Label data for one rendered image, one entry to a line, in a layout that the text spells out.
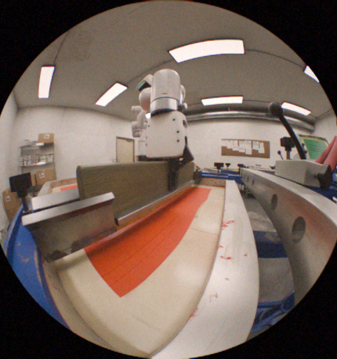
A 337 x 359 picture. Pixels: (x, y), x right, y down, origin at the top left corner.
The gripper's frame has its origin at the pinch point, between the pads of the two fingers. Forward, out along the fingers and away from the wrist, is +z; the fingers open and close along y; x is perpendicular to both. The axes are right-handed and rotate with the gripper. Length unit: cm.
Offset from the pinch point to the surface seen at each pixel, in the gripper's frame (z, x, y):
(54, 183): 4, 23, 58
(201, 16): -199, -31, -28
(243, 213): 2.7, 4.9, -16.5
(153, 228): 6.2, 9.5, -3.7
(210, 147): -63, -380, 44
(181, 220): 6.1, 4.9, -6.5
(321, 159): -11, -21, -62
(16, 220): 1.0, 28.6, 3.2
